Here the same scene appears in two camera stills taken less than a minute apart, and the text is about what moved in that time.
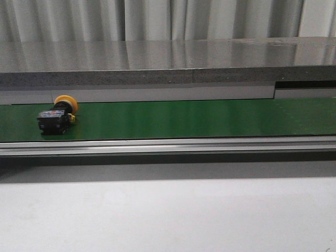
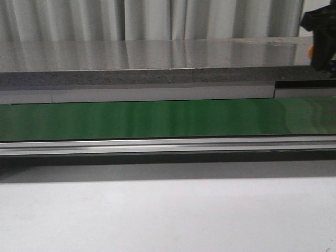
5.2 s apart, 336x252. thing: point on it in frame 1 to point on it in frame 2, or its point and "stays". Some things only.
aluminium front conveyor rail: x=168 y=146 stays
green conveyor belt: x=240 y=118 stays
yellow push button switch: x=55 y=121 to x=311 y=51
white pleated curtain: x=144 y=20 stays
